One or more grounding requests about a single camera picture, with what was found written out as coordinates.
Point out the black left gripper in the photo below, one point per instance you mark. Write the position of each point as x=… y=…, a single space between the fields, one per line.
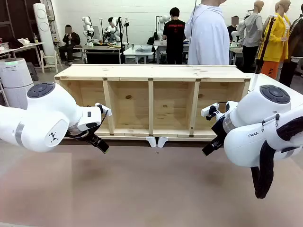
x=82 y=133

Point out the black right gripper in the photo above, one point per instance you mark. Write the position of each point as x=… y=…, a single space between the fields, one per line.
x=219 y=128

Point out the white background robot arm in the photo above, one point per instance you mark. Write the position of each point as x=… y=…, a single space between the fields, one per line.
x=88 y=29
x=163 y=23
x=112 y=28

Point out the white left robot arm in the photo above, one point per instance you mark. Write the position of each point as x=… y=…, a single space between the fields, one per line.
x=42 y=118

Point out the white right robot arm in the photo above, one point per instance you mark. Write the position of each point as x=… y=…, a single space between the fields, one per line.
x=255 y=123

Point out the pine wooden shelf unit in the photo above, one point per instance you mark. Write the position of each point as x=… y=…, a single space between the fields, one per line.
x=151 y=71

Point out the white wooden step chair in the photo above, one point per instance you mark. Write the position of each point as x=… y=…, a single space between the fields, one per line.
x=50 y=61

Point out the white background table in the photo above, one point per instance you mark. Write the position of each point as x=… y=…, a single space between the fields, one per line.
x=139 y=52

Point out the seated person in black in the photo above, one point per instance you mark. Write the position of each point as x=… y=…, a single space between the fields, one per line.
x=69 y=45

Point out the white cylindrical air purifier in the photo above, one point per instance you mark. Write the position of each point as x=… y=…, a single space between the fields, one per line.
x=14 y=80

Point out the person in white hoodie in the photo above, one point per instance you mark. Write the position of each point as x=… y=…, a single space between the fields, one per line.
x=208 y=40

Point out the person in black t-shirt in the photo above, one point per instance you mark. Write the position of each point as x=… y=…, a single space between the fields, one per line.
x=174 y=35

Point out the person in dark top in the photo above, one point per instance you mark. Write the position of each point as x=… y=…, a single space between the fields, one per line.
x=233 y=29

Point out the mannequin in grey hoodie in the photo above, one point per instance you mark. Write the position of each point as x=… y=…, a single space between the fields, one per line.
x=252 y=33

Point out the mannequin in yellow jacket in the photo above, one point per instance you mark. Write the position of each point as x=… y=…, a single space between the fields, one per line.
x=275 y=42

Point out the cluttered white work table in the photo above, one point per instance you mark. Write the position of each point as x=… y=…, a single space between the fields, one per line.
x=21 y=47

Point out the black tripod stand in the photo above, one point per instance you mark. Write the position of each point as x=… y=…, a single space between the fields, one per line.
x=267 y=35

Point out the white standing air conditioner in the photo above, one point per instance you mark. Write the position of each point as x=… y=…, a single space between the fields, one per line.
x=45 y=30

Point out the mannequin in dark striped jacket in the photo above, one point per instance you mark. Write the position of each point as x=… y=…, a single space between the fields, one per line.
x=294 y=47

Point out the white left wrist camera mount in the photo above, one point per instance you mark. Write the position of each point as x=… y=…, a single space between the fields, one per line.
x=105 y=110

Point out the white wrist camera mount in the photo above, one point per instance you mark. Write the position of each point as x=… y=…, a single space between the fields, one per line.
x=105 y=110
x=208 y=110

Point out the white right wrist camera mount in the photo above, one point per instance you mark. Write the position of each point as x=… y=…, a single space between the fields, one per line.
x=208 y=110

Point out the black frame work table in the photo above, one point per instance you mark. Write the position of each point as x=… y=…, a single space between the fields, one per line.
x=101 y=48

